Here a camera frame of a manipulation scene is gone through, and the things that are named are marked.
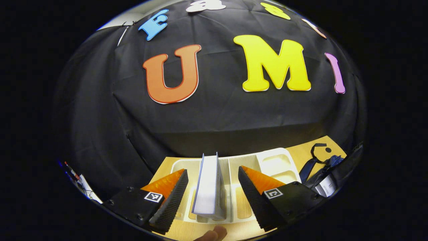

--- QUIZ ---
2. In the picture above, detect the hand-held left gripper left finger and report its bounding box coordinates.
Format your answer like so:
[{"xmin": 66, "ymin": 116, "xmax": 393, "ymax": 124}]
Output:
[{"xmin": 102, "ymin": 168, "xmax": 189, "ymax": 235}]

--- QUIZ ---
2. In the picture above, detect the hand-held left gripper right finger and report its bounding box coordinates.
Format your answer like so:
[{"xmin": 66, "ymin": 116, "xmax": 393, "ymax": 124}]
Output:
[{"xmin": 238, "ymin": 165, "xmax": 325, "ymax": 232}]

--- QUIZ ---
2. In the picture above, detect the grey-blue book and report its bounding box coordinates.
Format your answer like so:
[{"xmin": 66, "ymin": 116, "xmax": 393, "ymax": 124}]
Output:
[{"xmin": 192, "ymin": 152, "xmax": 227, "ymax": 221}]

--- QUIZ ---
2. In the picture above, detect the cream plastic bookshelf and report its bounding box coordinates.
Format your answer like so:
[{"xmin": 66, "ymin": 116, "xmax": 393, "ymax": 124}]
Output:
[{"xmin": 170, "ymin": 147, "xmax": 302, "ymax": 225}]

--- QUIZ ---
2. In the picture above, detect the blue schoolbag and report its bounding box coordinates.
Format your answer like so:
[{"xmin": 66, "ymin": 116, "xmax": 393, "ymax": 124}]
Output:
[{"xmin": 299, "ymin": 143, "xmax": 364, "ymax": 198}]

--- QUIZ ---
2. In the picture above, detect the white book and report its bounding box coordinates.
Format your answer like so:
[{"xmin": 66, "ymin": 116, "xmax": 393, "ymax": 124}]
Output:
[{"xmin": 314, "ymin": 174, "xmax": 337, "ymax": 198}]

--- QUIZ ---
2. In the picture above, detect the white side table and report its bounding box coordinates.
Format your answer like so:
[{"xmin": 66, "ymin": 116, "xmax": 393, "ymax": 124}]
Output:
[{"xmin": 78, "ymin": 173, "xmax": 103, "ymax": 205}]

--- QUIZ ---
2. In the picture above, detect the black backdrop cloth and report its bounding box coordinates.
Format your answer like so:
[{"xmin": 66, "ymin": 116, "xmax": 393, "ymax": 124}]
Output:
[{"xmin": 53, "ymin": 0, "xmax": 366, "ymax": 201}]

